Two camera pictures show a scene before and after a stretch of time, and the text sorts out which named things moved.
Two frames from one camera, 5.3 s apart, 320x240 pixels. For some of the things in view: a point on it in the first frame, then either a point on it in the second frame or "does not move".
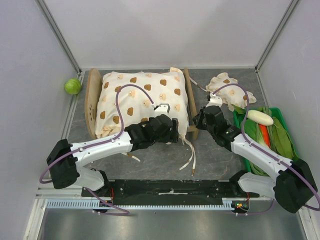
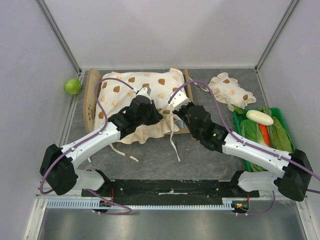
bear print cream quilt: x=166 y=86 does not move
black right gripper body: x=199 y=119 → x=180 y=110
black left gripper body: x=170 y=136 → x=150 y=118
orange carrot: x=265 y=131 does not move
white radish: x=259 y=117 does not move
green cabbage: x=73 y=86 does not move
